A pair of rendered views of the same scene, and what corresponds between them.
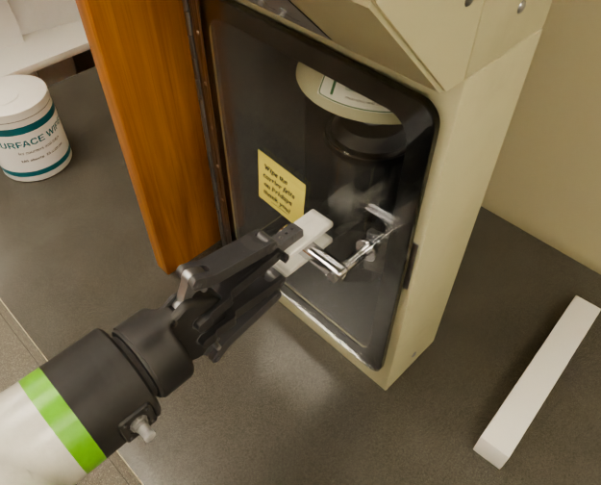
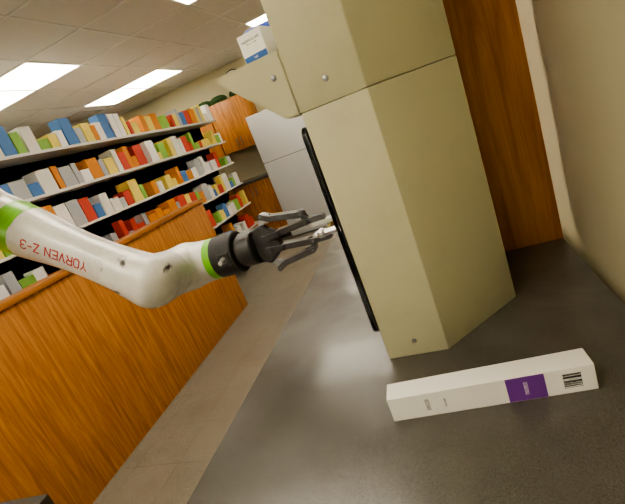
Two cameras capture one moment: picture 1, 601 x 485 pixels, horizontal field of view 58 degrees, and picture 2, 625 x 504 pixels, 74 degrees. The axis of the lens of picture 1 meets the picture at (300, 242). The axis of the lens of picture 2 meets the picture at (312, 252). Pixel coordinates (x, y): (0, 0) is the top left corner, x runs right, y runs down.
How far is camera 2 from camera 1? 0.75 m
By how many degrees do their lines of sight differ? 62
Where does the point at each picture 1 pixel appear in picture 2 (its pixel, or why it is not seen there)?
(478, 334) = (484, 357)
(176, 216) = not seen: hidden behind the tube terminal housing
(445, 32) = (266, 91)
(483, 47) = (304, 98)
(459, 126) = (315, 138)
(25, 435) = (196, 246)
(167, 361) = (240, 243)
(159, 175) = not seen: hidden behind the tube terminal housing
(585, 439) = (473, 443)
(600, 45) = (619, 106)
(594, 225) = not seen: outside the picture
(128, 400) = (221, 248)
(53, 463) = (196, 257)
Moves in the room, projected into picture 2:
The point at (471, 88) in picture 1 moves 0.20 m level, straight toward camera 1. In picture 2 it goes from (310, 117) to (191, 164)
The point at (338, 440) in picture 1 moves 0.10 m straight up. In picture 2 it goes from (343, 367) to (326, 324)
